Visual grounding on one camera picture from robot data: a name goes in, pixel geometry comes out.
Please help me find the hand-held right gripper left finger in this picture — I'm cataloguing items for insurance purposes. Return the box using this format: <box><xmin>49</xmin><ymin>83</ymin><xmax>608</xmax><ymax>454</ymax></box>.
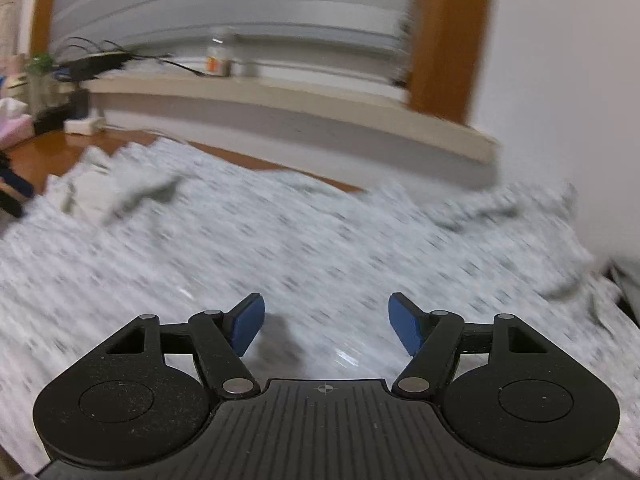
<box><xmin>102</xmin><ymin>293</ymin><xmax>266</xmax><ymax>401</ymax></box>

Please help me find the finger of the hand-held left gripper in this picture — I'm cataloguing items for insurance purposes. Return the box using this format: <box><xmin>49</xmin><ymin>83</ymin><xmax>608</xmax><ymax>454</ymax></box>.
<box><xmin>0</xmin><ymin>152</ymin><xmax>36</xmax><ymax>218</ymax></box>

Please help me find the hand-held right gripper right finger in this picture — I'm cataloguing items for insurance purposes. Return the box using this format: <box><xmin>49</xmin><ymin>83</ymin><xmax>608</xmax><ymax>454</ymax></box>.
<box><xmin>388</xmin><ymin>293</ymin><xmax>551</xmax><ymax>401</ymax></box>

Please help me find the white patterned shirt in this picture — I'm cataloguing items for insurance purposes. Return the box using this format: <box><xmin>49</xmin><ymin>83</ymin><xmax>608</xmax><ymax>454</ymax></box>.
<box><xmin>0</xmin><ymin>137</ymin><xmax>640</xmax><ymax>471</ymax></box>

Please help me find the pink tissue pack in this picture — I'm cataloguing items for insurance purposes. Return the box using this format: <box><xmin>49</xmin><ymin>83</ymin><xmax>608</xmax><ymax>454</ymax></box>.
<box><xmin>0</xmin><ymin>97</ymin><xmax>34</xmax><ymax>148</ymax></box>

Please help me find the black box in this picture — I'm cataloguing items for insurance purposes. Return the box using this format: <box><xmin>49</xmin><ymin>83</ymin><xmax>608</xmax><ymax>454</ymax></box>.
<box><xmin>32</xmin><ymin>89</ymin><xmax>91</xmax><ymax>133</ymax></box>

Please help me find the white power adapter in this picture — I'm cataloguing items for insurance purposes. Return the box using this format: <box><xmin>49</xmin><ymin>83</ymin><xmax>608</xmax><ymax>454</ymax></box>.
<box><xmin>64</xmin><ymin>117</ymin><xmax>108</xmax><ymax>135</ymax></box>

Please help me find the green potted plant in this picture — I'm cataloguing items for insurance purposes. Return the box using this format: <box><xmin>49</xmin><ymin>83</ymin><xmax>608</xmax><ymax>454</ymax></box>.
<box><xmin>27</xmin><ymin>52</ymin><xmax>60</xmax><ymax>111</ymax></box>

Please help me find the beige curtain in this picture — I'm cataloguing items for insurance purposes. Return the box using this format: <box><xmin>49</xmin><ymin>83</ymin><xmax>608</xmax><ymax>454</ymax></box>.
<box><xmin>0</xmin><ymin>0</ymin><xmax>31</xmax><ymax>56</ymax></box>

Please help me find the beige window sill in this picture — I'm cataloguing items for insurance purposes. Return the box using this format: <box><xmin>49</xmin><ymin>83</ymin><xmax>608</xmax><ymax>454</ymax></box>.
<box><xmin>85</xmin><ymin>77</ymin><xmax>501</xmax><ymax>166</ymax></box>

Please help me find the glass jar with orange label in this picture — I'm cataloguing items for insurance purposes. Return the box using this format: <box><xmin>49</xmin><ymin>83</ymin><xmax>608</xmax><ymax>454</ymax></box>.
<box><xmin>207</xmin><ymin>35</ymin><xmax>233</xmax><ymax>78</ymax></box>

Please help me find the grey window blind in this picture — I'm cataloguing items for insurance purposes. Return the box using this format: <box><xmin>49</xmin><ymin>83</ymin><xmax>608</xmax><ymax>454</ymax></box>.
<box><xmin>50</xmin><ymin>0</ymin><xmax>416</xmax><ymax>86</ymax></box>

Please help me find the black cable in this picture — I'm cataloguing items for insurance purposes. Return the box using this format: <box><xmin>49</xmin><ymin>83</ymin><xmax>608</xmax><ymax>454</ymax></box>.
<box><xmin>125</xmin><ymin>50</ymin><xmax>207</xmax><ymax>79</ymax></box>

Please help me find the wooden window frame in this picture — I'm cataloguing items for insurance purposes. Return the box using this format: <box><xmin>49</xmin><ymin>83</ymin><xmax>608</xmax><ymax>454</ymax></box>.
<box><xmin>27</xmin><ymin>0</ymin><xmax>496</xmax><ymax>126</ymax></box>

